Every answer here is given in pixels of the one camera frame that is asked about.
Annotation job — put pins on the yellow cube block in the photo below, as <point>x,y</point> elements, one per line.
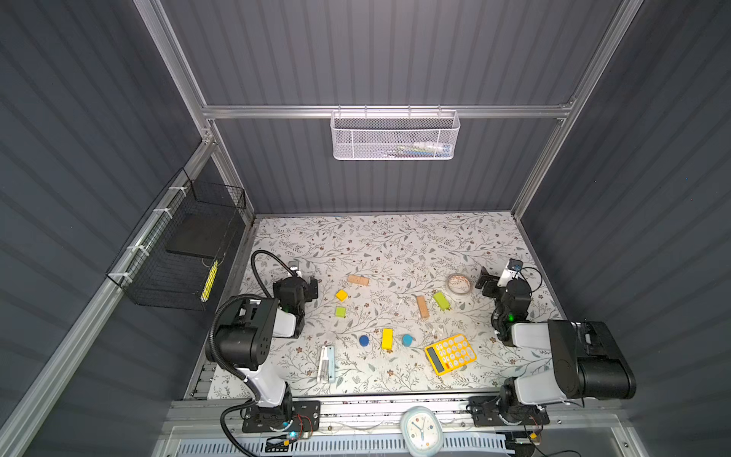
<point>341,295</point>

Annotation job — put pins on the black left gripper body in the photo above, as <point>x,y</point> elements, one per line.
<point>309,288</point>

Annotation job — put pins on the white stapler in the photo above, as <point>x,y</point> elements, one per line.
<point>326,370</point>

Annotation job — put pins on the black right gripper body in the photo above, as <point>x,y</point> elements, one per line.
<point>491,284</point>

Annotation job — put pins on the long green block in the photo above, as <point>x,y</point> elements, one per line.
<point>441,301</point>

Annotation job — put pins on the yellow green marker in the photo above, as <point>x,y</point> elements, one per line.
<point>209,283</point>

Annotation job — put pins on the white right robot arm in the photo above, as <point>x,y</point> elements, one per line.
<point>586,361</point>

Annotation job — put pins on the natural wood block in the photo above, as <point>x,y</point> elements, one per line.
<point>358,280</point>
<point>422,307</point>

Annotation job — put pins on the clear tape roll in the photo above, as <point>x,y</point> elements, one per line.
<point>459,284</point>

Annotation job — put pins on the yellow calculator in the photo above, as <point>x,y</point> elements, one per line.
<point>450,354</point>

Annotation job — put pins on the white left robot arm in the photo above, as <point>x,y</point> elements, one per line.
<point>242,333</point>

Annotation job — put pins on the white wire basket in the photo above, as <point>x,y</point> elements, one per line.
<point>394,135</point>

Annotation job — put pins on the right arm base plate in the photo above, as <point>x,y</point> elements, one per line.
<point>492,411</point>

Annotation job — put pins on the white analog clock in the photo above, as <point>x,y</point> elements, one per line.
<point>422,431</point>

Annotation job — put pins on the long yellow block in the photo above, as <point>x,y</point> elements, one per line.
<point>387,340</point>

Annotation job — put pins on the black wire basket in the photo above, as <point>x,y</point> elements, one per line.
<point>166,262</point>

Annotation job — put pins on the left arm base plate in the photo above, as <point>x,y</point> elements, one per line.
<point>299,416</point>

